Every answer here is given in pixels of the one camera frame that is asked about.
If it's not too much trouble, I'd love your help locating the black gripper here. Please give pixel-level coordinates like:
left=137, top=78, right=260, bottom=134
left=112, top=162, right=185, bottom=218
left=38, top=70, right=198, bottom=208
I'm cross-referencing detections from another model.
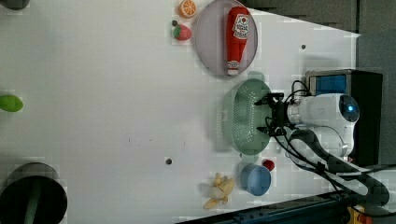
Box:
left=254, top=92, right=289, bottom=136

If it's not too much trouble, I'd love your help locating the green oval strainer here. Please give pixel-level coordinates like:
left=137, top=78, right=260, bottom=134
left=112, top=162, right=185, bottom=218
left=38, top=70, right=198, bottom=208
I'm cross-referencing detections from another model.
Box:
left=218, top=71, right=271, bottom=163

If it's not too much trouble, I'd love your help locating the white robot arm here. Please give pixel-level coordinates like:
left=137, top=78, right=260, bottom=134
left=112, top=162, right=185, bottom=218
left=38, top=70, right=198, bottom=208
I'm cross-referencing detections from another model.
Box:
left=256, top=92, right=395, bottom=213

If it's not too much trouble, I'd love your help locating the small red fruit toy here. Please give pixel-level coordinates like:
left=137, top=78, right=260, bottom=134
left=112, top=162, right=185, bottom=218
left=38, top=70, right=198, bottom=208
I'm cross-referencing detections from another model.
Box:
left=262, top=159, right=275, bottom=171

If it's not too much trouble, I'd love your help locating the blue bowl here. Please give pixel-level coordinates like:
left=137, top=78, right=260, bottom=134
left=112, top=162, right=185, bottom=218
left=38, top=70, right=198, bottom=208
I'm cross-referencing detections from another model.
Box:
left=240, top=163, right=272, bottom=196

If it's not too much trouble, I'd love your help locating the peeled banana toy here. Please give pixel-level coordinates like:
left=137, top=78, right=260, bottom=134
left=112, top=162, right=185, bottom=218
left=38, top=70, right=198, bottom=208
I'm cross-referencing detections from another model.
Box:
left=203, top=173, right=234, bottom=209

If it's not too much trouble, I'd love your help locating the red ketchup bottle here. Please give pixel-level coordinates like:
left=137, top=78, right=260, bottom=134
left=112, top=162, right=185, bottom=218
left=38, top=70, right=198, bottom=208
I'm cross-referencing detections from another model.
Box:
left=226, top=7, right=249, bottom=76

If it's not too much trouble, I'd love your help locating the grey round plate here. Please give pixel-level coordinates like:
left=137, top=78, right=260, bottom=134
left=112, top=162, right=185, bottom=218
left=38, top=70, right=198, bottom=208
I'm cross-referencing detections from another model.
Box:
left=194, top=0, right=258, bottom=76

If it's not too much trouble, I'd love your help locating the black toaster oven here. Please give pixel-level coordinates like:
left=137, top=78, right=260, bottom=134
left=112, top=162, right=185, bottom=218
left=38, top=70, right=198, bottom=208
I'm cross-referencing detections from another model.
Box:
left=305, top=69, right=383, bottom=166

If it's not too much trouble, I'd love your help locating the red strawberry toy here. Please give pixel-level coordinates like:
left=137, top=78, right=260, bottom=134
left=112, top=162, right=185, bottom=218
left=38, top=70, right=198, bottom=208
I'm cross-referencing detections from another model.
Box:
left=173, top=24, right=191, bottom=41

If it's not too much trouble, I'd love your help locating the orange slice toy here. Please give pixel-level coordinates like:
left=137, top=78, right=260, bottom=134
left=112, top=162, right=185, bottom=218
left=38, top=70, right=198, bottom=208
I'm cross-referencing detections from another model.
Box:
left=178, top=0, right=197, bottom=19

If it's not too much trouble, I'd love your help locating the black round stand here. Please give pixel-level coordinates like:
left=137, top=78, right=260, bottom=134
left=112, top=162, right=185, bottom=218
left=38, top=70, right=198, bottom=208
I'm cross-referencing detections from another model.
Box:
left=1, top=162, right=68, bottom=224

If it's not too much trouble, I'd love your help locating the green object at edge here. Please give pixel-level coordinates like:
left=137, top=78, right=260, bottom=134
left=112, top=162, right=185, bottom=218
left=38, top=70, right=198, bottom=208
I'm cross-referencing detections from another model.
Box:
left=0, top=95, right=23, bottom=112

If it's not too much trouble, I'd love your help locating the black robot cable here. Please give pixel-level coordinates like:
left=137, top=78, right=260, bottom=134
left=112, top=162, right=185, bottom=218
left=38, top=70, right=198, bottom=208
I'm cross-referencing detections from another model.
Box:
left=264, top=79, right=396, bottom=218

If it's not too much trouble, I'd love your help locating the black cylinder post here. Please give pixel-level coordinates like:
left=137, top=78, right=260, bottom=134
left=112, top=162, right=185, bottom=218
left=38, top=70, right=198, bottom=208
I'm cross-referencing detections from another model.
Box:
left=0, top=0, right=30, bottom=10

